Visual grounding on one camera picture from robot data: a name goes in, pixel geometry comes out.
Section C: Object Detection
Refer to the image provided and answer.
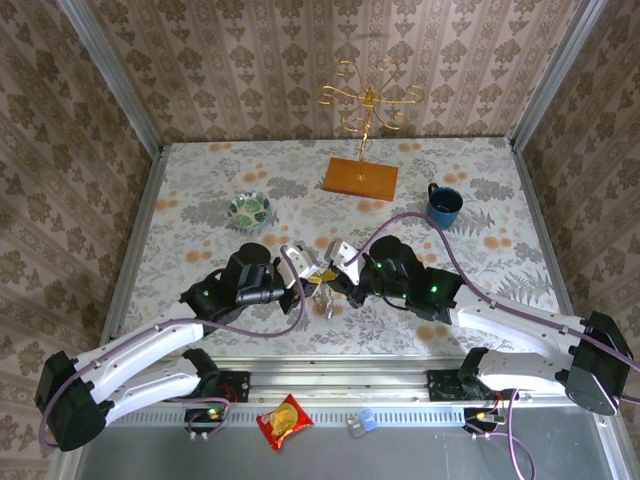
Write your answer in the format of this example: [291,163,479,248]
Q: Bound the green leaf pattern bowl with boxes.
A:
[227,191,273,233]

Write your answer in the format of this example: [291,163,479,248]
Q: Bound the blue ceramic mug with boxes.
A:
[425,182,465,231]

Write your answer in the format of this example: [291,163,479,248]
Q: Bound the slotted grey metal strip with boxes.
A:
[99,403,501,426]

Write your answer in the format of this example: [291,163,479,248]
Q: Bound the red snack packet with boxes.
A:
[255,393,315,452]

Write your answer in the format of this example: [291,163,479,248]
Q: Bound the small circuit board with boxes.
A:
[184,407,226,432]
[462,407,506,434]

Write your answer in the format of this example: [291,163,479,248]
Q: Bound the grey metal tray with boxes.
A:
[47,414,626,480]

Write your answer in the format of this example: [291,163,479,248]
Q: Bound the aluminium front rail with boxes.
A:
[207,355,479,407]

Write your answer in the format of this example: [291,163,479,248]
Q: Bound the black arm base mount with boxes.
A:
[427,369,469,401]
[214,369,251,404]

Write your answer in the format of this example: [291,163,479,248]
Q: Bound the gold wire stand wooden base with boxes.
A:
[317,57,426,203]

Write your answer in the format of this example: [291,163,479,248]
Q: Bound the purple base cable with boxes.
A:
[164,394,232,441]
[467,387,537,480]

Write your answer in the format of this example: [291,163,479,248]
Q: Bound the aluminium table side rail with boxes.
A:
[509,139,586,336]
[99,143,169,351]

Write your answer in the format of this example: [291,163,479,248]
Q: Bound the aluminium frame post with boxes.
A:
[57,0,164,151]
[509,0,606,151]

